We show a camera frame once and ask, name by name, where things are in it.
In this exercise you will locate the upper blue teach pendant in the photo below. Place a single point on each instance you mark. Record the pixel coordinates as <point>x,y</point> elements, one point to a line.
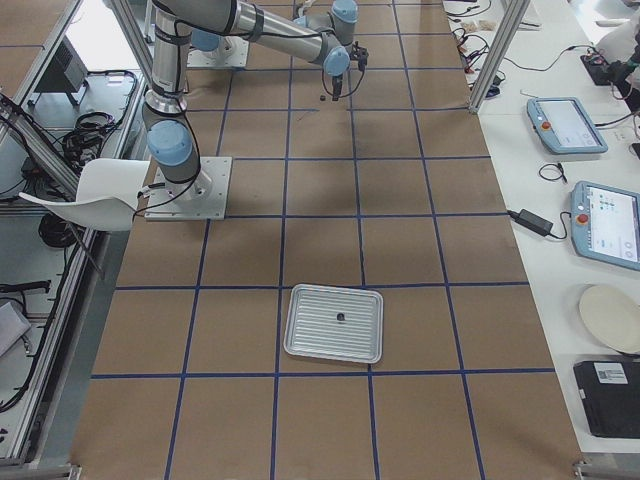
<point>564,127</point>

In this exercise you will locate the blue teach pendant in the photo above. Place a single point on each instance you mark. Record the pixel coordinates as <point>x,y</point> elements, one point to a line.
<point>564,127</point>
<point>605,224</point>

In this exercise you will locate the black power brick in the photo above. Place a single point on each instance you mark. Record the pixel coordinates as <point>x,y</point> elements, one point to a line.
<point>532,222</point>

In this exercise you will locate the white plastic chair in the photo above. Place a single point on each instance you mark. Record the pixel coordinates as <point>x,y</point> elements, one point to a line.
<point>106,196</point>

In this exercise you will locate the lower blue teach pendant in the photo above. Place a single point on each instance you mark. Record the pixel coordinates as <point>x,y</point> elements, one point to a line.
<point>605,224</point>

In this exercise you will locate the white round plate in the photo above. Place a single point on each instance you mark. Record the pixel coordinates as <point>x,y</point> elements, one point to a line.
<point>611,317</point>

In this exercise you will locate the black flat box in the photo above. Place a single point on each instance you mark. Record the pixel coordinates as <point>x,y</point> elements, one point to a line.
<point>609,391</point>

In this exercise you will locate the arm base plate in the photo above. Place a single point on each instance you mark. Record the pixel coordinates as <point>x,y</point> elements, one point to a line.
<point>205,199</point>
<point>216,52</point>

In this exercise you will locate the aluminium frame post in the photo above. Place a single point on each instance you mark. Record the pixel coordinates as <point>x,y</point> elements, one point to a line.
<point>503,36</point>

